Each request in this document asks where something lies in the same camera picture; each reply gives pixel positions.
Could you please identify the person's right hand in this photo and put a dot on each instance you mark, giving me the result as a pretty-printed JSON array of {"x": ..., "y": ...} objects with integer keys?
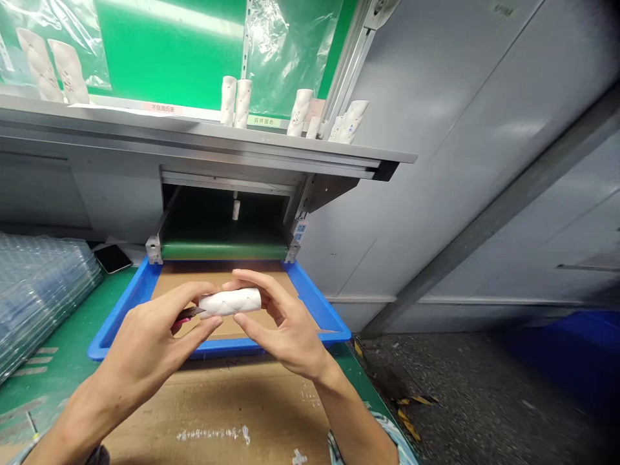
[{"x": 295, "y": 339}]

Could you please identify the dark blue bin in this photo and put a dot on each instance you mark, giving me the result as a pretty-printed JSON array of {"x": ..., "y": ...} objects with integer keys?
[{"x": 571, "y": 349}]

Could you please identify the green label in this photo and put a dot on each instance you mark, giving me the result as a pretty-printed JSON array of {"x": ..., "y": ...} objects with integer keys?
[{"x": 263, "y": 121}]

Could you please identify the pink label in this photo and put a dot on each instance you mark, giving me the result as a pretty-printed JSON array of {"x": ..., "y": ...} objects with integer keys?
[{"x": 163, "y": 109}]

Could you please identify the grey metal shelf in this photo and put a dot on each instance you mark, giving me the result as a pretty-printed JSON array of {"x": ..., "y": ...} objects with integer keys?
[{"x": 194, "y": 138}]

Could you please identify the small brown cardboard sheet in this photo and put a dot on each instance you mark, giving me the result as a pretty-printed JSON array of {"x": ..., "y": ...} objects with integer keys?
[{"x": 194, "y": 278}]

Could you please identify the white quilted cylinder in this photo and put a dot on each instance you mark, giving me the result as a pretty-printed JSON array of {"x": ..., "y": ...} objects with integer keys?
[
  {"x": 300, "y": 111},
  {"x": 353, "y": 121},
  {"x": 41, "y": 65},
  {"x": 230, "y": 302},
  {"x": 227, "y": 99},
  {"x": 242, "y": 104},
  {"x": 70, "y": 72}
]

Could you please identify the person's left hand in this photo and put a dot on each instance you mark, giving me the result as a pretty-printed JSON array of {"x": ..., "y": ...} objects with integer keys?
[{"x": 140, "y": 344}]

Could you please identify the clear plastic bag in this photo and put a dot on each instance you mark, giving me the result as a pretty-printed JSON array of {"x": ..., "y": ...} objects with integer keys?
[
  {"x": 72, "y": 29},
  {"x": 286, "y": 48}
]

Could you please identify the blue plastic tray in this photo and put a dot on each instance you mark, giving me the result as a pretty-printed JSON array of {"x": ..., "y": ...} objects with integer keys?
[{"x": 121, "y": 315}]

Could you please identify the aluminium frame post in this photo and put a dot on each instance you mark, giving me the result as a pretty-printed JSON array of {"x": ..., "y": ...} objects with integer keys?
[{"x": 353, "y": 53}]

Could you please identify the small white plastic piece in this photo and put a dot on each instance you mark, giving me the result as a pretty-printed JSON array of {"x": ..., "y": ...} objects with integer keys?
[{"x": 299, "y": 456}]

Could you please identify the green belt conveyor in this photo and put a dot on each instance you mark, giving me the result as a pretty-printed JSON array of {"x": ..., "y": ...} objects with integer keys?
[{"x": 218, "y": 242}]

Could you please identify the yellow scraps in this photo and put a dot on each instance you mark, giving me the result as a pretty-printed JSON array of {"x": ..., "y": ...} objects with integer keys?
[{"x": 409, "y": 416}]

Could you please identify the stack of clear plastic trays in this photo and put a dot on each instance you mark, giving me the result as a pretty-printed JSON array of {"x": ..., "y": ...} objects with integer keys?
[{"x": 43, "y": 290}]

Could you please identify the black smartphone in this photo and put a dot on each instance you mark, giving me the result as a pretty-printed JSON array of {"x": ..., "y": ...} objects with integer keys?
[{"x": 113, "y": 258}]

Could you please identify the large brown cardboard sheet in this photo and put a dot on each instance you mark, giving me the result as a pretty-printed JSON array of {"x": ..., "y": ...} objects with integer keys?
[{"x": 232, "y": 407}]

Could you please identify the tiny white cylinder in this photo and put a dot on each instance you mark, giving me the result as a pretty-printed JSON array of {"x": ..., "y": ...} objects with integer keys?
[{"x": 237, "y": 209}]

